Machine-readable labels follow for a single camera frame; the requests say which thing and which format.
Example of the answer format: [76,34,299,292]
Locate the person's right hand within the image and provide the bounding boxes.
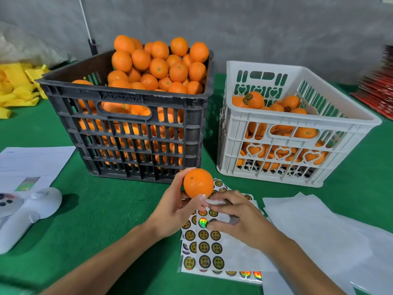
[206,190,280,252]

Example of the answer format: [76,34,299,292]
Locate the person's left hand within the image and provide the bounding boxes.
[147,169,206,240]

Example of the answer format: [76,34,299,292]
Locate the single orange fruit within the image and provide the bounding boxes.
[183,168,215,198]

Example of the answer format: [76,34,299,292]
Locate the black plastic crate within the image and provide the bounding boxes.
[36,51,215,184]

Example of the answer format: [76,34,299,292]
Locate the heap of labelled oranges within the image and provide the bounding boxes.
[231,92,329,172]

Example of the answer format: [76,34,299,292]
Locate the white plastic crate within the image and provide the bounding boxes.
[217,61,383,188]

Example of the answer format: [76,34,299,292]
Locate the pile of oranges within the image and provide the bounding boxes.
[72,35,211,170]

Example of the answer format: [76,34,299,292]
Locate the person's left forearm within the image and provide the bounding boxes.
[40,221,163,295]

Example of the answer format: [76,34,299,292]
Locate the person's right forearm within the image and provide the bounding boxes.
[264,233,345,295]

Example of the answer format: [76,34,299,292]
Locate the green felt table cover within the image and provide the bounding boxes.
[0,61,393,295]

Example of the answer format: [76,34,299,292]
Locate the white backing sheet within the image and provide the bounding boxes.
[261,193,372,295]
[334,215,393,295]

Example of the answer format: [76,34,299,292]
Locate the white handheld controller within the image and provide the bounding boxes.
[0,187,63,254]

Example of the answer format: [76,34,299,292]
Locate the white printed paper sheet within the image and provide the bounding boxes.
[0,146,76,194]

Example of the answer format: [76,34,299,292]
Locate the stack of red cardboard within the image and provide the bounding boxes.
[353,46,393,120]

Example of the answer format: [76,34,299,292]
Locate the pile of yellow bags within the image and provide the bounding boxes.
[0,62,50,119]

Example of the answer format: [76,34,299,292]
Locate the white pole with black base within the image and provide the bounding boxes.
[78,0,99,56]

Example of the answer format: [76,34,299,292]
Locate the beige woven sack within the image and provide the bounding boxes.
[0,24,75,66]

